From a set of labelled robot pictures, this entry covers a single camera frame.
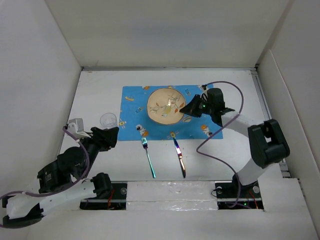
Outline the iridescent fork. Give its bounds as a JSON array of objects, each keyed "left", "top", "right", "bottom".
[{"left": 141, "top": 137, "right": 156, "bottom": 179}]

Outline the beige floral plate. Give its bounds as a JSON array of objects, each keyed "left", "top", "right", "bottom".
[{"left": 146, "top": 88, "right": 186, "bottom": 125}]

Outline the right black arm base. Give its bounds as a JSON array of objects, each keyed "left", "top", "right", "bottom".
[{"left": 210, "top": 179, "right": 264, "bottom": 210}]

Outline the clear plastic cup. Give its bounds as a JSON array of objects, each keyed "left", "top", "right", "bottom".
[{"left": 100, "top": 112, "right": 118, "bottom": 129}]

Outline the iridescent knife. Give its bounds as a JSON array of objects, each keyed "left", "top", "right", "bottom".
[{"left": 172, "top": 137, "right": 186, "bottom": 179}]

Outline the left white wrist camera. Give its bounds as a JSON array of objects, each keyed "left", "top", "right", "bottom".
[{"left": 66, "top": 118, "right": 86, "bottom": 138}]

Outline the blue patterned cloth placemat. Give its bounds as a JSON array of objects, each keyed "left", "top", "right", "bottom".
[{"left": 118, "top": 85, "right": 219, "bottom": 141}]

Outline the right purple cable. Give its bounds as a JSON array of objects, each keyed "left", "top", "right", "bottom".
[{"left": 196, "top": 80, "right": 245, "bottom": 209}]

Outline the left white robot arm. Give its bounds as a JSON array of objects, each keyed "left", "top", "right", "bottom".
[{"left": 0, "top": 126, "right": 119, "bottom": 229}]

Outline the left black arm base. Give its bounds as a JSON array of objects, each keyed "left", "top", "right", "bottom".
[{"left": 79, "top": 181, "right": 128, "bottom": 211}]

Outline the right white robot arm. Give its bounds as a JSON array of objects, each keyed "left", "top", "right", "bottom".
[{"left": 180, "top": 88, "right": 290, "bottom": 197}]

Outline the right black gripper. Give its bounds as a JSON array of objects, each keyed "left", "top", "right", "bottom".
[{"left": 179, "top": 94, "right": 214, "bottom": 118}]

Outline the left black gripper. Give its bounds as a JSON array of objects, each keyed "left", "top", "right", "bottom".
[{"left": 78, "top": 126, "right": 119, "bottom": 179}]

